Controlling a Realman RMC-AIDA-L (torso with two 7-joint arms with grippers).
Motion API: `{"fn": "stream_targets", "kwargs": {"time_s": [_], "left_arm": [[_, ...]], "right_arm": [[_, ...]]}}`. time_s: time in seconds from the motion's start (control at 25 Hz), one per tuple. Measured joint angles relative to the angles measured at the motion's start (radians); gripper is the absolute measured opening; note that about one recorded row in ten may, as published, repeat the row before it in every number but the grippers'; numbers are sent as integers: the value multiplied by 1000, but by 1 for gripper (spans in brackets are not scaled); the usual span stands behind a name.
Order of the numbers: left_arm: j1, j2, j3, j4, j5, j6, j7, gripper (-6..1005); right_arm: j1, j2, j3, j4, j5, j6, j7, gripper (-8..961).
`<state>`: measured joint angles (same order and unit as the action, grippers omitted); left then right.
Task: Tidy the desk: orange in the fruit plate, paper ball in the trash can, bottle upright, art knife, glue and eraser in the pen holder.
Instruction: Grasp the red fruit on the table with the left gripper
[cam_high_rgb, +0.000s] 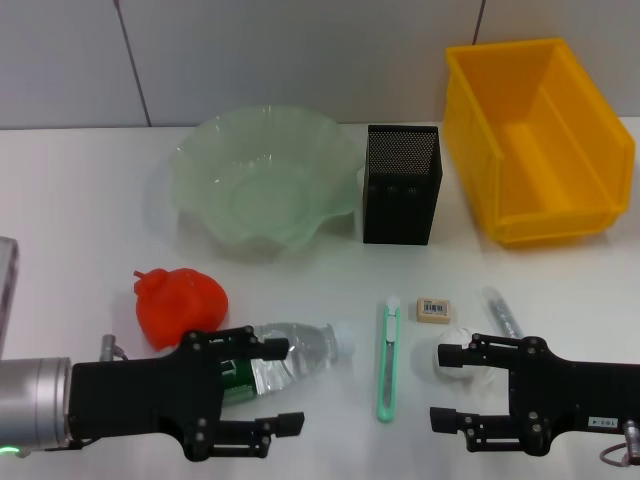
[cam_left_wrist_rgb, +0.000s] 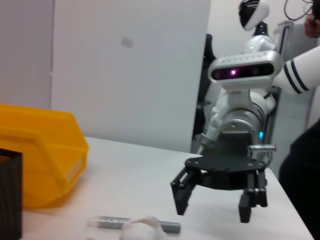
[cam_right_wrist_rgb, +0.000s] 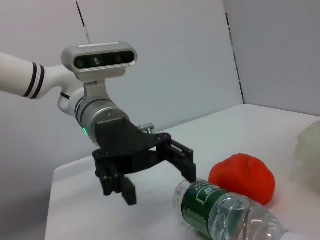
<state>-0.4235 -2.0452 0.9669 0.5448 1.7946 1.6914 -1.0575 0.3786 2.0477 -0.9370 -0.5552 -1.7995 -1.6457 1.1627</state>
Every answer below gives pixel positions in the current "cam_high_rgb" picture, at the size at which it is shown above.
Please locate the green frosted glass fruit bowl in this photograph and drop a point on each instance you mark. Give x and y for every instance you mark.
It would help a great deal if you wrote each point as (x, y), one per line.
(260, 200)

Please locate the white paper ball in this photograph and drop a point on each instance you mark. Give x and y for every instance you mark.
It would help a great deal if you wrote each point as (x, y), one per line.
(475, 375)

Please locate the black mesh pen holder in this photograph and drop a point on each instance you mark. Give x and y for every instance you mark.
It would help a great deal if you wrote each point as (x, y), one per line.
(400, 200)

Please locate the grey pen in clear wrapper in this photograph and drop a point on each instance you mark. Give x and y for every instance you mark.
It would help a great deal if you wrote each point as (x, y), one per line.
(500, 312)

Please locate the clear green-label water bottle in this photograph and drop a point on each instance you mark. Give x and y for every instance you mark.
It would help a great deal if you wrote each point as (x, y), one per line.
(310, 345)

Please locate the yellow plastic storage bin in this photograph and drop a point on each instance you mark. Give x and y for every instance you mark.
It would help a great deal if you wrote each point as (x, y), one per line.
(530, 150)

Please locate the red-orange toy orange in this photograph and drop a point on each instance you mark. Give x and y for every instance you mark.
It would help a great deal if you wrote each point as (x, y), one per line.
(185, 305)

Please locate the green utility knife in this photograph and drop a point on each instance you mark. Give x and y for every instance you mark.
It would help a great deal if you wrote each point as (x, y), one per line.
(387, 365)

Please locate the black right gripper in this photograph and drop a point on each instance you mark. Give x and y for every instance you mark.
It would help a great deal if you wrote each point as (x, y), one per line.
(575, 395)

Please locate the beige eraser with barcode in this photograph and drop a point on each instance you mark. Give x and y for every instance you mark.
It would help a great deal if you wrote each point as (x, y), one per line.
(434, 311)

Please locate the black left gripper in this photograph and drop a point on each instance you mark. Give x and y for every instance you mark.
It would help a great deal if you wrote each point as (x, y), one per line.
(140, 395)

